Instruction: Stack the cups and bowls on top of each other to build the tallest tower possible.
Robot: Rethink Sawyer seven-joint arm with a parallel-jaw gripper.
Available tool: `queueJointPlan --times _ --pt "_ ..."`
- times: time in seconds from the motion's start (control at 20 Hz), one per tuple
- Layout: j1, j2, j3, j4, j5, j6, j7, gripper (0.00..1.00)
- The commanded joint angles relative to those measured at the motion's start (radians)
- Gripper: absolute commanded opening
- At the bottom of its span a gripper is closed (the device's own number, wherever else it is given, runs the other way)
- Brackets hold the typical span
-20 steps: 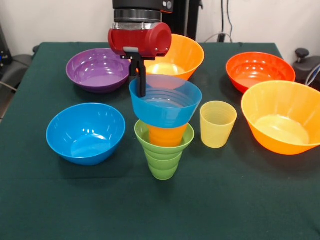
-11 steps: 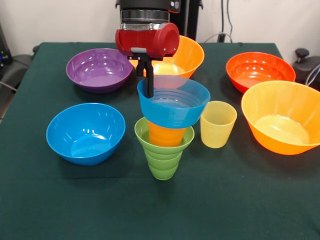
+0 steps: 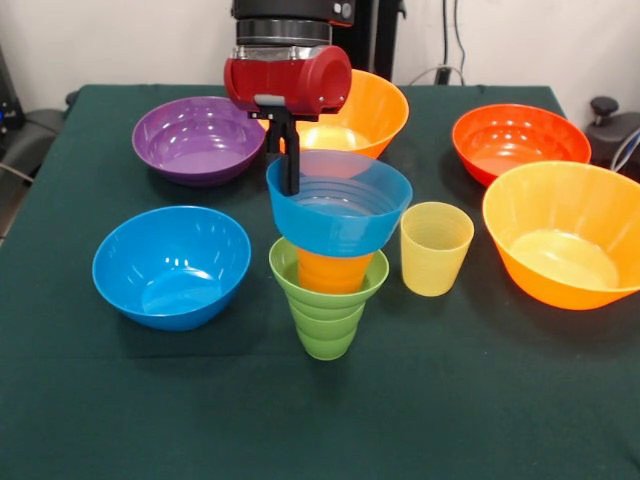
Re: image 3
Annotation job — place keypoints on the dark green tablecloth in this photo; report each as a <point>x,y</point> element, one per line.
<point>400,400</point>

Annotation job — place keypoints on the black computer case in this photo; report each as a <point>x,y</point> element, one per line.
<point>7,100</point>

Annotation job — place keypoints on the yellow plastic cup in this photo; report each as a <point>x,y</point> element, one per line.
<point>435,270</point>

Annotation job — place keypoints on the purple plastic bowl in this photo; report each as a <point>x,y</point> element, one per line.
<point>200,145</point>

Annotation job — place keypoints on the black office chair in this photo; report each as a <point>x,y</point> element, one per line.
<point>35,125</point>

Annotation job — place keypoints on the shallow translucent blue bowl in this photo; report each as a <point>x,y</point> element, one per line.
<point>330,230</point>

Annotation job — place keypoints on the green plastic cup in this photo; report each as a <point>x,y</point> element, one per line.
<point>327,340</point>

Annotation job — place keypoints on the large orange plastic bowl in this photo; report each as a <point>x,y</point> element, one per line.
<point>375,110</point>
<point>560,250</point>

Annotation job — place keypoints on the red plastic bowl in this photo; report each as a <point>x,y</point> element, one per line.
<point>520,140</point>

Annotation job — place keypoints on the black chair with knob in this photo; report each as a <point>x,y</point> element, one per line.
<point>615,130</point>

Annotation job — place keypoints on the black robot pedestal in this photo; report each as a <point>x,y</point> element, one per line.
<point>375,35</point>

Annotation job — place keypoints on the round blue plastic bowl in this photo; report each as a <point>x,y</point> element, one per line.
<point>170,280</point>

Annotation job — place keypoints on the orange plastic cup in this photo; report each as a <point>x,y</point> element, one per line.
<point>330,272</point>

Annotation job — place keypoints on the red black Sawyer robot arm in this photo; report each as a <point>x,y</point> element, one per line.
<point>287,20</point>

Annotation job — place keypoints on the green plastic bowl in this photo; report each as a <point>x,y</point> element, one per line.
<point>285,272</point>

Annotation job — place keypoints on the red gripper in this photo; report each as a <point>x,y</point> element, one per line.
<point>285,82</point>

